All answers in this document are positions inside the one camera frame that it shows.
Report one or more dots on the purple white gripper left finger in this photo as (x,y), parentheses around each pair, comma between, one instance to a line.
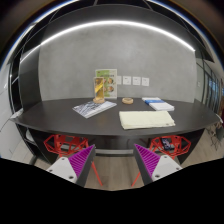
(75,168)

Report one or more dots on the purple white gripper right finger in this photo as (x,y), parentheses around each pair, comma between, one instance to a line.
(153,167)

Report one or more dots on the cream folded towel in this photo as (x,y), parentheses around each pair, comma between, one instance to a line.
(145,119)

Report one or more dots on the black oval table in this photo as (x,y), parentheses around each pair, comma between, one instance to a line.
(104,130)

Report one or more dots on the grey patterned magazine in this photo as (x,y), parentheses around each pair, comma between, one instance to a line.
(90,108)

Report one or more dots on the white blue book stack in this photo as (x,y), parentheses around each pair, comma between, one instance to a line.
(158,104)

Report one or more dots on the round wooden coaster dish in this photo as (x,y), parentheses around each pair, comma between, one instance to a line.
(127,100)

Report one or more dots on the yellow sign on wooden base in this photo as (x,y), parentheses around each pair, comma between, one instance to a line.
(99,89)

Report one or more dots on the green white poster stand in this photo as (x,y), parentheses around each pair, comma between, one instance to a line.
(110,82)

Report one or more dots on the curved ceiling light strip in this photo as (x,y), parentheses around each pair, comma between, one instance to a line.
(109,23)

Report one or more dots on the red wire chair right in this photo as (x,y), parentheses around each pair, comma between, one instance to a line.
(172,146)

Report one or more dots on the red wire chair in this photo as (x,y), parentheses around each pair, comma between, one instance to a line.
(172,146)
(66,146)

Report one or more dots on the red wire chair left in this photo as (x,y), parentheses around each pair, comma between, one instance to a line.
(66,146)

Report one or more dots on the white wall switch plate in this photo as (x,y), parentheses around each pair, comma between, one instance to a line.
(145,81)
(119,80)
(126,80)
(136,80)

